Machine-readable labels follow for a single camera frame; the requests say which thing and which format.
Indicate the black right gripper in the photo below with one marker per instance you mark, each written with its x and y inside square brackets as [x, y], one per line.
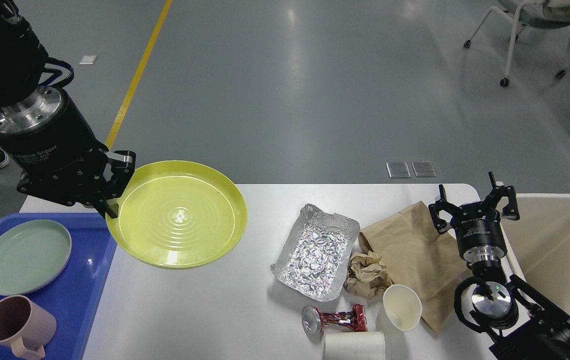
[480, 232]

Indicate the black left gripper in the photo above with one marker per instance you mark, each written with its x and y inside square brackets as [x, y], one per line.
[62, 160]

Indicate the yellow plastic plate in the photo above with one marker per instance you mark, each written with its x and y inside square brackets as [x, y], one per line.
[179, 215]

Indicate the pink mug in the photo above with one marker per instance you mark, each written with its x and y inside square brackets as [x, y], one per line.
[25, 327]

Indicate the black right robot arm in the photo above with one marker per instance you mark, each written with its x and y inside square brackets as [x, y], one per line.
[521, 323]

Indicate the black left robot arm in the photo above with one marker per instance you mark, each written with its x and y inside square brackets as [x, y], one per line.
[25, 64]

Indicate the brown paper bag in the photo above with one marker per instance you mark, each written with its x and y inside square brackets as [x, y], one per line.
[415, 255]

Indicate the right metal floor plate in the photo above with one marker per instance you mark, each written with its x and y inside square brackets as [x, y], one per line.
[424, 169]

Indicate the metal floor plate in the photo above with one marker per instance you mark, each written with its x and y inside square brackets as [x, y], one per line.
[398, 170]
[424, 169]

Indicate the beige plastic bin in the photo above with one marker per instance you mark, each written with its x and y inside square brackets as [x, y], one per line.
[540, 243]

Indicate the left metal floor plate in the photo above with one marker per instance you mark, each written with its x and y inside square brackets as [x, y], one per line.
[398, 170]

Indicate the white floor marker tag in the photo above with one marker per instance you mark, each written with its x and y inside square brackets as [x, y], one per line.
[87, 60]

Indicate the upright white paper cup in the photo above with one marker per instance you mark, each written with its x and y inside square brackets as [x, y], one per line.
[400, 310]

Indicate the crumpled brown paper ball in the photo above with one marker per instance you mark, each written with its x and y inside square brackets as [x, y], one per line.
[367, 275]

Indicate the pale green plate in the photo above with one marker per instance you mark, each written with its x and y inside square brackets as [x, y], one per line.
[32, 255]

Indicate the blue plastic tray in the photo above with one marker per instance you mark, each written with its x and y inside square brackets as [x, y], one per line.
[74, 295]

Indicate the aluminium foil tray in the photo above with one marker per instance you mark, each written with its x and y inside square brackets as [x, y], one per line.
[313, 259]

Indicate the lying white paper cup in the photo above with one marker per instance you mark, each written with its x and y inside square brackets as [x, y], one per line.
[354, 346]

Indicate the crushed red soda can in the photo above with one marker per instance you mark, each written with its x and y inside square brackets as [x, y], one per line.
[314, 321]

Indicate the white framed office chair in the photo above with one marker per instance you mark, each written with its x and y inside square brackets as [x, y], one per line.
[521, 14]

